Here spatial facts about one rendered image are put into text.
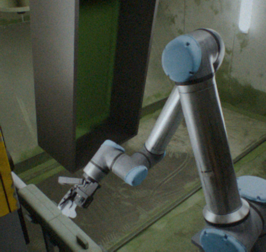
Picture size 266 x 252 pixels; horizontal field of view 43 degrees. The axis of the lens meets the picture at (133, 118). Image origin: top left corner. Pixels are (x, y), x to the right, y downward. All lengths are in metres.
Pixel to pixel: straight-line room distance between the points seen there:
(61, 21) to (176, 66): 0.84
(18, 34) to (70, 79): 1.51
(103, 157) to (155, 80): 2.41
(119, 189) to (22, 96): 1.12
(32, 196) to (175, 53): 0.53
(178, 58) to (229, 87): 2.87
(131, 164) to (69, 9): 0.73
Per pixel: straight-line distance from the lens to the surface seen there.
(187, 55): 0.92
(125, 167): 1.32
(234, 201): 1.11
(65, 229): 0.79
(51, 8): 1.70
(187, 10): 3.92
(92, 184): 1.38
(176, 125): 1.27
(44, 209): 0.85
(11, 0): 2.79
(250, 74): 3.61
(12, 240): 1.42
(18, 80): 3.01
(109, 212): 2.43
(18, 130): 2.90
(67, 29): 1.63
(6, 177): 0.59
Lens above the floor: 1.70
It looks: 28 degrees down
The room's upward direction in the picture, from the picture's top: 2 degrees counter-clockwise
